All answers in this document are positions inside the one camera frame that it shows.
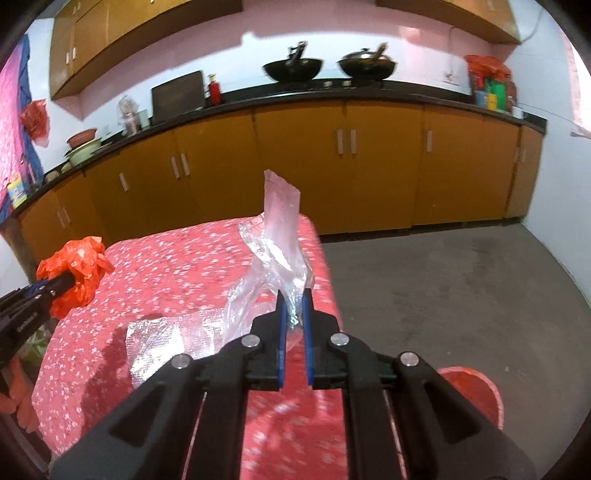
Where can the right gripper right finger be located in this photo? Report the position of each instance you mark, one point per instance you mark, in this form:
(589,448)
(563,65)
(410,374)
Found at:
(403,420)

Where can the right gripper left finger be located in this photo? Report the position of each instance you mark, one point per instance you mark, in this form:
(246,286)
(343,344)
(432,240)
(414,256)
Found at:
(187,420)

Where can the orange plastic bag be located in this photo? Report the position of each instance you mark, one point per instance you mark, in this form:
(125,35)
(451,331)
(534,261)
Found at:
(85,259)

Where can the clear plastic bag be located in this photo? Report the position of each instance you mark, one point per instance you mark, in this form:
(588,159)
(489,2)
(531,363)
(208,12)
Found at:
(278,266)

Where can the red lined trash bin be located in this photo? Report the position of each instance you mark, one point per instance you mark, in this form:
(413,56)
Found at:
(479,390)

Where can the left hand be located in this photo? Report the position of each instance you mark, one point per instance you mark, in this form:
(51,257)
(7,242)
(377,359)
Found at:
(18,400)

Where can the red floral tablecloth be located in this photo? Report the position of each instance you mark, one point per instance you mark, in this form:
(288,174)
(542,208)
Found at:
(296,433)

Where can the pink curtain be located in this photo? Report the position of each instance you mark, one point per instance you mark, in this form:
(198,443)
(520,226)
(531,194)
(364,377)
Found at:
(18,155)

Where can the green basin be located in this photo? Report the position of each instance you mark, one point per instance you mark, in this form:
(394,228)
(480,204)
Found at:
(83,152)

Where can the red bowl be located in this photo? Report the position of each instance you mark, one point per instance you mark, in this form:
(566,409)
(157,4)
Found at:
(81,138)

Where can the hanging red bag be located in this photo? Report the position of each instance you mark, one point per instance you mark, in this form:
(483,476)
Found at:
(35,120)

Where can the clear bagged jars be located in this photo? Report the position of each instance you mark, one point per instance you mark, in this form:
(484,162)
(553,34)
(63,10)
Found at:
(132,118)

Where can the lower wooden cabinets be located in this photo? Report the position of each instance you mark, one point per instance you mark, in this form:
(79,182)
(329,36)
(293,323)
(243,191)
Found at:
(361,165)

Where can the wooden cabinets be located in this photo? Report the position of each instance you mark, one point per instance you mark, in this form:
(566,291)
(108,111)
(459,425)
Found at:
(361,165)
(91,37)

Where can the dark cutting board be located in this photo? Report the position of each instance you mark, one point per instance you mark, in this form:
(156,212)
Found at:
(177,97)

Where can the upper wooden cabinets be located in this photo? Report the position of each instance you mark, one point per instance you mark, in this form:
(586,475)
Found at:
(91,37)

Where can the red bottle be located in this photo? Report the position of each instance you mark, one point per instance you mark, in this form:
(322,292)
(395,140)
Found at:
(214,90)

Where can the red bag with items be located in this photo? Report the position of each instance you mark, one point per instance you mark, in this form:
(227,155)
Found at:
(491,83)

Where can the right black wok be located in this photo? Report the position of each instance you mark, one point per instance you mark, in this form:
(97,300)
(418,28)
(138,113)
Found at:
(368,65)

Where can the black wok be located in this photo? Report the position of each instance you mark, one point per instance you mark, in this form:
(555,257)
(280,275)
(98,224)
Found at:
(368,65)
(296,68)

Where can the left black wok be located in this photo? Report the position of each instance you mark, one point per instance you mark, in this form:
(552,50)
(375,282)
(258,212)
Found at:
(296,68)

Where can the window curtain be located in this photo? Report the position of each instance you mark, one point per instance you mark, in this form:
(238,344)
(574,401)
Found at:
(580,87)

